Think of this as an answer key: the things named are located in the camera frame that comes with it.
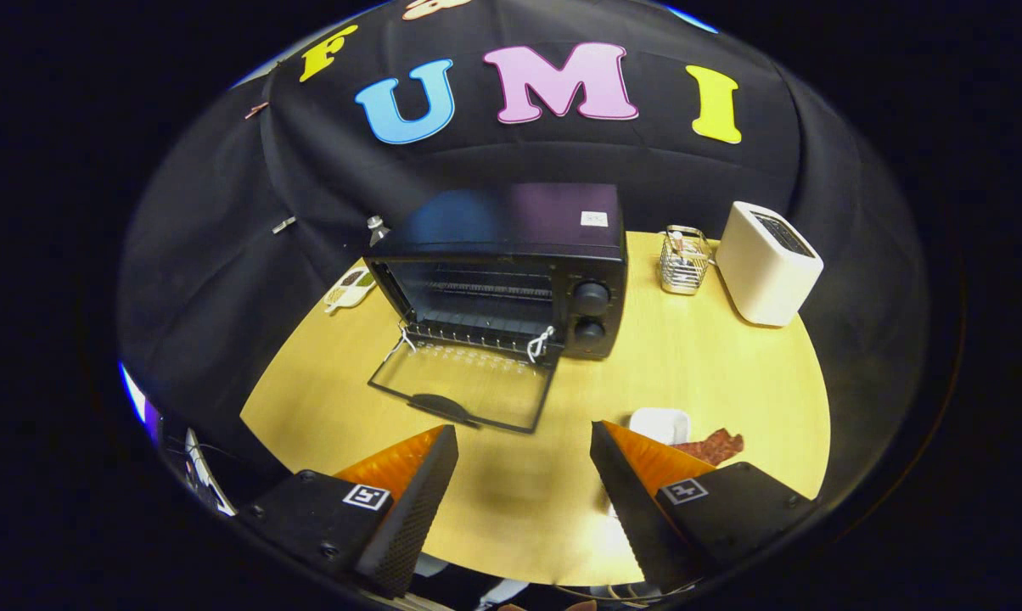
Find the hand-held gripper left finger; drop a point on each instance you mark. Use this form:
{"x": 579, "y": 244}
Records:
{"x": 409, "y": 513}

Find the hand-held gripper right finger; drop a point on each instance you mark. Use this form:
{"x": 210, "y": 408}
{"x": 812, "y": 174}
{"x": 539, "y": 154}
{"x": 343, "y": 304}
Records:
{"x": 630, "y": 509}

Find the red meat slice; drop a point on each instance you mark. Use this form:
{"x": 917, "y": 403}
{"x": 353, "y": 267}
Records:
{"x": 713, "y": 446}

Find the black toaster oven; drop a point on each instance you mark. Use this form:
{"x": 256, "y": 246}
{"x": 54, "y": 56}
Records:
{"x": 511, "y": 222}

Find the white toaster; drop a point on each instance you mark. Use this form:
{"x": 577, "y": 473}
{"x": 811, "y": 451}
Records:
{"x": 766, "y": 267}

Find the white ribbed dish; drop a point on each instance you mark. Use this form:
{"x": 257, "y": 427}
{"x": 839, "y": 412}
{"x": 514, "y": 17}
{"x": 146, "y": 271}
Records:
{"x": 659, "y": 423}

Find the white divided grain dish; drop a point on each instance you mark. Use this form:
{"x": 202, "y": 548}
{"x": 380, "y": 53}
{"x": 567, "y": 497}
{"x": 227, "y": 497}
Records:
{"x": 350, "y": 288}

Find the small clear bottle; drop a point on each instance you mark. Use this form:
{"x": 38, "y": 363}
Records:
{"x": 378, "y": 231}

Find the silver clip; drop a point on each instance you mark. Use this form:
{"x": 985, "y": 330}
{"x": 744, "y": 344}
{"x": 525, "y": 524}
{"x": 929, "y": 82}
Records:
{"x": 283, "y": 224}

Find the black backdrop cloth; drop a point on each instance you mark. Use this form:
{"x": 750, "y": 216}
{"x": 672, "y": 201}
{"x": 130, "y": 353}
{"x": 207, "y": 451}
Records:
{"x": 222, "y": 255}

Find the copper clip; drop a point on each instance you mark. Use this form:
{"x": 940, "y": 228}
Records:
{"x": 256, "y": 110}

